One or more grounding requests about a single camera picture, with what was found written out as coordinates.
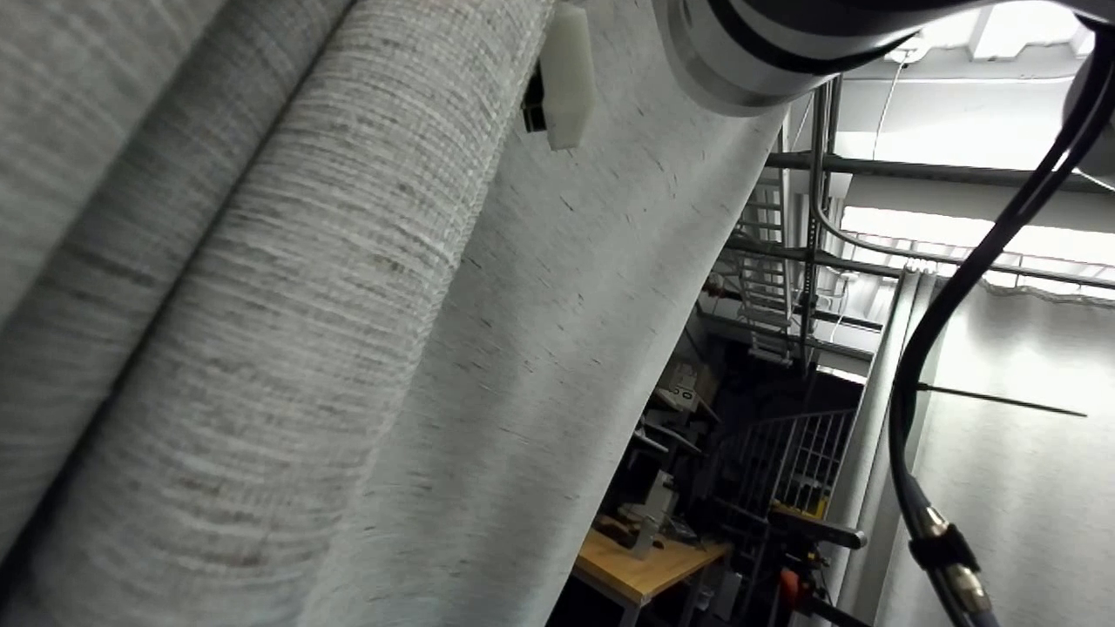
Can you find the grey woven fabric curtain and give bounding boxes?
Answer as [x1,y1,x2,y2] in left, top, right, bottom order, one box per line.
[0,0,822,627]
[828,267,1115,627]

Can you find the metal stair railing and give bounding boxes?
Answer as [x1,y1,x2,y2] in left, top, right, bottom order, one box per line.
[693,406,864,526]

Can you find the vertical metal pipe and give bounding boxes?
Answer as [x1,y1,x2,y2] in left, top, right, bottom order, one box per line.
[796,75,845,377]

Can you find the curved metal conduit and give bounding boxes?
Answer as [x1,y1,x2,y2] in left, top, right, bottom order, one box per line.
[811,197,1115,292]

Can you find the small red object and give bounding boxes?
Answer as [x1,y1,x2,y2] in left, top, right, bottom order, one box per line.
[772,566,815,613]

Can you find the wooden workbench top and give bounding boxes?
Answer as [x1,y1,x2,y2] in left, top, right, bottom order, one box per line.
[572,526,735,613]

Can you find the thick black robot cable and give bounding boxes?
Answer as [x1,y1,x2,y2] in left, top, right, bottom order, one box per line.
[883,20,1115,627]

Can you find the white ceiling smoke detector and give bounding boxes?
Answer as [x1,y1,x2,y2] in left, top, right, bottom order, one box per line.
[881,31,934,70]

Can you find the white plastic clip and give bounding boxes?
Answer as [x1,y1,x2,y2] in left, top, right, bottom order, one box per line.
[538,0,603,154]

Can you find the horizontal metal beam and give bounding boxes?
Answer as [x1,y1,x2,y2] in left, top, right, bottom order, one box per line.
[763,150,1115,197]

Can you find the black bar with yellow stripe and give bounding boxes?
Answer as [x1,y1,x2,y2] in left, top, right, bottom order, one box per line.
[763,501,866,553]

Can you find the thin dark curtain wand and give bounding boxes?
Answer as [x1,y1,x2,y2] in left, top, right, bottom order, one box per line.
[917,379,1091,421]

